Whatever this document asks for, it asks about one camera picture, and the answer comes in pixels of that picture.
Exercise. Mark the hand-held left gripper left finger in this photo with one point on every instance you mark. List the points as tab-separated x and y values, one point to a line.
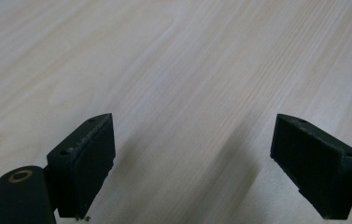
83	165

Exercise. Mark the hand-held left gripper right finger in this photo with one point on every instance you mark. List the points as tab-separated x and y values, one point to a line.
315	161

